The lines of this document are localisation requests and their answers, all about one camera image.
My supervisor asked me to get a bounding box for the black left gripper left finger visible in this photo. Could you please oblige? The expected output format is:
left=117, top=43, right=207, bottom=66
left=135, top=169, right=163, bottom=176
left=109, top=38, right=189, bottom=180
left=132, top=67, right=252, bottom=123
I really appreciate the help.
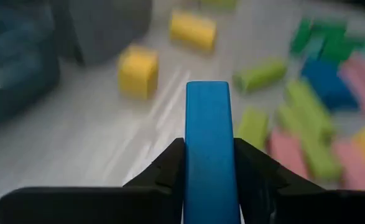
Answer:
left=0, top=138, right=186, bottom=224

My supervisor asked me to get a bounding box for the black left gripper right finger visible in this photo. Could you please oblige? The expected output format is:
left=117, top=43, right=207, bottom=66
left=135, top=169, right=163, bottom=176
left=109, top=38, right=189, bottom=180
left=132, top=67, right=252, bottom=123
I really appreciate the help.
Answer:
left=234, top=138, right=365, bottom=224

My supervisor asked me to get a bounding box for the blue rectangular block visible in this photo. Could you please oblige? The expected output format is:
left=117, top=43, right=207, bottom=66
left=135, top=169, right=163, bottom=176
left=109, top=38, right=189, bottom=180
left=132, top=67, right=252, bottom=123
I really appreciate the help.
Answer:
left=183, top=80, right=242, bottom=224
left=300, top=57, right=359, bottom=112

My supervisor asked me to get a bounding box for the pink rectangular block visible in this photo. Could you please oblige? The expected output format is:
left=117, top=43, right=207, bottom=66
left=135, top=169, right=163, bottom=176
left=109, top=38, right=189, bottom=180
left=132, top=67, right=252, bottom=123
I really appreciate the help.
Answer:
left=331, top=139, right=365, bottom=191
left=266, top=127, right=310, bottom=180
left=338, top=52, right=365, bottom=115

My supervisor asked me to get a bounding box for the yellow cube block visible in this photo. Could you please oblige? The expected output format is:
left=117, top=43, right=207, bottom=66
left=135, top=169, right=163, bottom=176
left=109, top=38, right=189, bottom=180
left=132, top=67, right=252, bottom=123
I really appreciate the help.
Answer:
left=117, top=45, right=160, bottom=100

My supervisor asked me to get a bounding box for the blue plastic bin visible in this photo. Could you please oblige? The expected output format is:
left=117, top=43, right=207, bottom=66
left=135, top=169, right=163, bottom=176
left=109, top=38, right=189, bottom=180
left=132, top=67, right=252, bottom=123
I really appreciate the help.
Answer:
left=0, top=0, right=61, bottom=124

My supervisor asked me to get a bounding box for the grey plastic bin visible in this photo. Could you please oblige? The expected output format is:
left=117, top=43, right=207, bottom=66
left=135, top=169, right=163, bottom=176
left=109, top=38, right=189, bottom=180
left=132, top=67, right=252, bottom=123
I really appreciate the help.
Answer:
left=50, top=0, right=154, bottom=67

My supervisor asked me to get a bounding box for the yellow rectangular block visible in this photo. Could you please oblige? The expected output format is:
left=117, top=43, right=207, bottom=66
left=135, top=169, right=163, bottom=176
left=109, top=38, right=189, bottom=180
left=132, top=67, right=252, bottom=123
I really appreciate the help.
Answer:
left=169, top=10, right=218, bottom=54

